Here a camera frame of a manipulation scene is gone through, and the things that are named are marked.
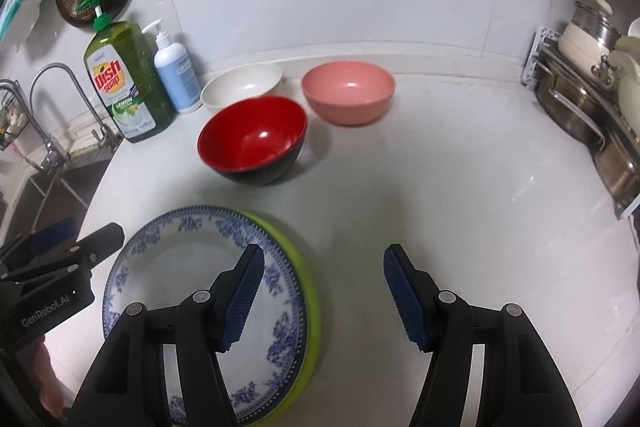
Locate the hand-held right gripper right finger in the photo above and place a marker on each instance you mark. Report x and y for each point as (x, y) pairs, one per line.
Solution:
(405, 299)

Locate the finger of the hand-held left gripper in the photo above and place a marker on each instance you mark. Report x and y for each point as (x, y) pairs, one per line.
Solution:
(52, 234)
(102, 242)

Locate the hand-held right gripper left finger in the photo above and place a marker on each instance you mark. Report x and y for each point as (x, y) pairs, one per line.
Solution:
(245, 302)

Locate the green plate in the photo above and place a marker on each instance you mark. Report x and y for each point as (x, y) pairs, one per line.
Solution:
(311, 307)

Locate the blue patterned white plate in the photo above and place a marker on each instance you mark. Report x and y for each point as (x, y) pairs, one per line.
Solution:
(175, 267)

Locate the red and black bowl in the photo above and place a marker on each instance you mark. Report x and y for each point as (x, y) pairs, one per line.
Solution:
(250, 142)

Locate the white bowl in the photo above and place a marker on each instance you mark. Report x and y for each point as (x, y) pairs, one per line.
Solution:
(240, 84)

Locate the pink bowl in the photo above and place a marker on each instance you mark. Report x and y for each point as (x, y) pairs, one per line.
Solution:
(350, 92)

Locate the person's left hand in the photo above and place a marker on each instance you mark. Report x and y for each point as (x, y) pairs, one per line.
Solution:
(49, 377)

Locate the stainless steel double sink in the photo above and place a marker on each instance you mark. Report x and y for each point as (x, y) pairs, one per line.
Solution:
(55, 202)

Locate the tall chrome kitchen faucet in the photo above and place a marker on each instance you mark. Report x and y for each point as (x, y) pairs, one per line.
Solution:
(45, 157)

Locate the thin chrome gooseneck faucet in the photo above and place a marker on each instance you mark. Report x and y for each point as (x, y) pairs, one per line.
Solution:
(85, 102)

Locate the green dish soap bottle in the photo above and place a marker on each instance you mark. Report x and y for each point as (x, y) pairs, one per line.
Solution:
(127, 87)

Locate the white pump bottle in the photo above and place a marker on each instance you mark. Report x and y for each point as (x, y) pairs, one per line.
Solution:
(175, 77)

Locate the small stainless steel pot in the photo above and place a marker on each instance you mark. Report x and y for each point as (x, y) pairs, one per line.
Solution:
(617, 169)

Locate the large stainless steel pot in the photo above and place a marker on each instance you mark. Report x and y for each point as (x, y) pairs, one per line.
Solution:
(570, 107)

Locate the metal pot rack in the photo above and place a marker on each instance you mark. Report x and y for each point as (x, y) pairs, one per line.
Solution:
(532, 57)

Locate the cream ceramic pot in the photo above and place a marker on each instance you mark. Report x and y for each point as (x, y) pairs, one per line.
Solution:
(629, 82)

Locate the white pot with glass lid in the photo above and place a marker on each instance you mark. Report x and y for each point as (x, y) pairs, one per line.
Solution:
(582, 42)

